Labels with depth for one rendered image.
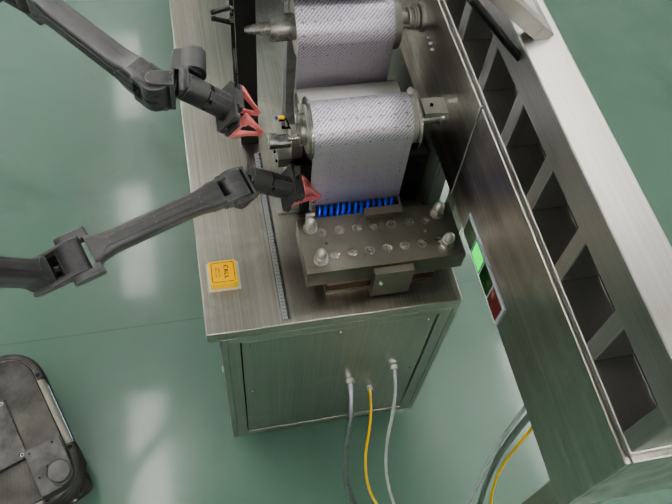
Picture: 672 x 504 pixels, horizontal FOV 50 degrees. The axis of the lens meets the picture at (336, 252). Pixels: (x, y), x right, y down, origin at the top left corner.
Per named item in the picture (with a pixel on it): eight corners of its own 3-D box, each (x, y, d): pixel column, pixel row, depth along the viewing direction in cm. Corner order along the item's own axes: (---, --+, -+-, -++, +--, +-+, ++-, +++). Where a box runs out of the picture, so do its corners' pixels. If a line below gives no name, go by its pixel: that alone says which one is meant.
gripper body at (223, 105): (224, 136, 152) (195, 122, 147) (220, 101, 157) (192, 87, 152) (243, 118, 148) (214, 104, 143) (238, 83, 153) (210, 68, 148)
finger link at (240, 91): (252, 139, 159) (217, 123, 152) (248, 115, 162) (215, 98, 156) (271, 121, 155) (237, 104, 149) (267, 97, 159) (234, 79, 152)
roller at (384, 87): (292, 112, 186) (294, 78, 176) (387, 103, 190) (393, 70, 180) (300, 147, 180) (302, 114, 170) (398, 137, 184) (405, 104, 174)
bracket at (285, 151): (273, 201, 197) (273, 125, 171) (296, 198, 198) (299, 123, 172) (275, 216, 194) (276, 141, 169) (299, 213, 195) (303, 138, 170)
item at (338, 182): (308, 208, 183) (312, 162, 167) (397, 198, 187) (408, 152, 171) (309, 210, 182) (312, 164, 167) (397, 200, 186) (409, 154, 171)
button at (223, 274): (208, 266, 184) (207, 262, 182) (235, 263, 185) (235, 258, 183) (211, 290, 181) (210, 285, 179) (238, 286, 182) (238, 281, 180)
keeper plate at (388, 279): (368, 289, 183) (373, 267, 174) (406, 284, 185) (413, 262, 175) (370, 298, 182) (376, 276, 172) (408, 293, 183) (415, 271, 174)
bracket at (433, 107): (418, 103, 169) (420, 97, 168) (441, 101, 170) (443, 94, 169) (423, 118, 167) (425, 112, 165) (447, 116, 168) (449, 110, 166)
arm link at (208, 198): (73, 283, 148) (50, 238, 149) (77, 288, 153) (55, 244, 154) (257, 198, 161) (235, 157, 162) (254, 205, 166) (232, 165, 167)
